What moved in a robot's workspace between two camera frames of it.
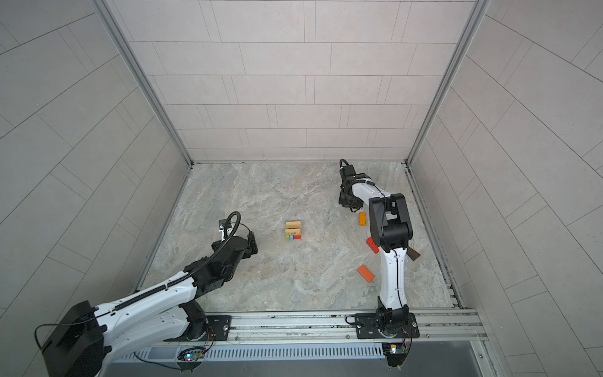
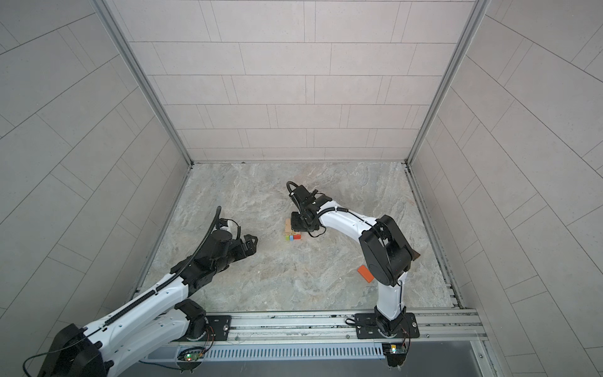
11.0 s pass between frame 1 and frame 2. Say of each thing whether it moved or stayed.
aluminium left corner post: stayed
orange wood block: stayed
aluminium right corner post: stayed
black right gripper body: moved
